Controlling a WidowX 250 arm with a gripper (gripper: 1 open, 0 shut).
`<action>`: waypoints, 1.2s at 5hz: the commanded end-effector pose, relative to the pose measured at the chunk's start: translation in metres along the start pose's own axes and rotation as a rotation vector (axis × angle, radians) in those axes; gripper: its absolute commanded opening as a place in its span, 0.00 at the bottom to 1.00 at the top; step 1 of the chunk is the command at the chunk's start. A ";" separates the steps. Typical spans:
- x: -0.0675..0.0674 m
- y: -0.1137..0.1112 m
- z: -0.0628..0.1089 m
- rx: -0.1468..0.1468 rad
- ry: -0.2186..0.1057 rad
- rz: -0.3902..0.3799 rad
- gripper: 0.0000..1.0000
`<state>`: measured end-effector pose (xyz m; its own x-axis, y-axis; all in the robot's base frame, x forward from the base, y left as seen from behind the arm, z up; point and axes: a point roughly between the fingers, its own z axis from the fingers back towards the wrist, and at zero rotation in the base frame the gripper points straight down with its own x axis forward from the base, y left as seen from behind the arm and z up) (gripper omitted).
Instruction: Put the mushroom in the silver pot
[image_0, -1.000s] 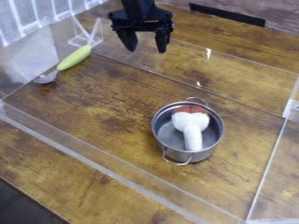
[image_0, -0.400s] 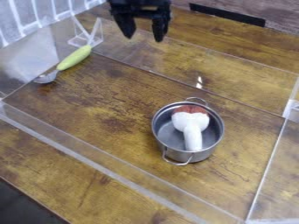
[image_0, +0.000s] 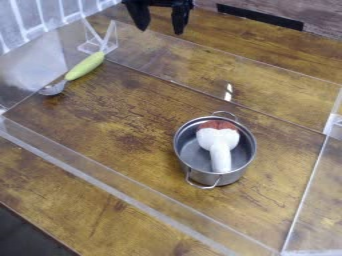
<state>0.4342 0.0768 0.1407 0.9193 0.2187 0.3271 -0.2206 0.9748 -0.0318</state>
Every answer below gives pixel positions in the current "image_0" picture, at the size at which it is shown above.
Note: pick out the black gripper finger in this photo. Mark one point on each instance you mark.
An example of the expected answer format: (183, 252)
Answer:
(139, 13)
(179, 15)

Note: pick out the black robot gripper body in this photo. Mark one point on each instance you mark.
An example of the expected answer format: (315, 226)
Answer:
(159, 3)

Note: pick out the white plush mushroom red cap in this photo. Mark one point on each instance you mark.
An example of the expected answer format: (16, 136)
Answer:
(218, 137)

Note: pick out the silver steel pot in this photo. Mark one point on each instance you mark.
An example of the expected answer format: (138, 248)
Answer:
(195, 160)

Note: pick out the black strip on table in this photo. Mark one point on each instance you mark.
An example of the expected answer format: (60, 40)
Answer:
(261, 17)

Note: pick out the clear acrylic triangle bracket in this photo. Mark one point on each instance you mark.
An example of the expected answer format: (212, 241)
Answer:
(98, 43)

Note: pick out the spoon with green handle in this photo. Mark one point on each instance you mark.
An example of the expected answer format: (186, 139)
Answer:
(80, 69)

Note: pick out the clear acrylic barrier front wall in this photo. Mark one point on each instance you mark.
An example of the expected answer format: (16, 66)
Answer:
(211, 232)

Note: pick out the clear acrylic right wall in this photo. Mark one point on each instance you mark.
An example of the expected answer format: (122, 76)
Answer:
(315, 231)

